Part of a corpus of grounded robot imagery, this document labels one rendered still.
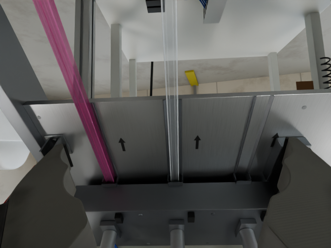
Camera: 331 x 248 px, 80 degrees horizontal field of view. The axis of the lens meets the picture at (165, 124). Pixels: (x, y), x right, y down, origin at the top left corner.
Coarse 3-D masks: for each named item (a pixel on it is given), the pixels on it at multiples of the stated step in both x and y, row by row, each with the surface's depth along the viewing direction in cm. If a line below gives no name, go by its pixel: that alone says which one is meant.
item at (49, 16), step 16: (48, 0) 17; (48, 16) 18; (48, 32) 19; (64, 32) 19; (64, 48) 20; (64, 64) 21; (80, 80) 23; (80, 96) 23; (80, 112) 24; (96, 128) 27; (96, 144) 28; (112, 176) 33
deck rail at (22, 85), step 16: (0, 16) 22; (0, 32) 22; (0, 48) 22; (16, 48) 25; (0, 64) 22; (16, 64) 24; (0, 80) 22; (16, 80) 24; (32, 80) 27; (0, 96) 23; (16, 96) 24; (32, 96) 27; (16, 112) 24; (16, 128) 26; (32, 128) 27; (32, 144) 28
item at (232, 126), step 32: (160, 96) 25; (192, 96) 25; (224, 96) 24; (256, 96) 24; (288, 96) 24; (320, 96) 24; (64, 128) 28; (128, 128) 28; (160, 128) 27; (192, 128) 27; (224, 128) 27; (256, 128) 27; (288, 128) 27; (320, 128) 27; (96, 160) 32; (128, 160) 32; (160, 160) 32; (192, 160) 32; (224, 160) 31; (256, 160) 31
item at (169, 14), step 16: (176, 0) 17; (176, 16) 18; (176, 32) 19; (176, 48) 19; (176, 64) 20; (176, 80) 22; (176, 96) 23; (176, 112) 24; (176, 128) 26; (176, 144) 28; (176, 160) 30; (176, 176) 32
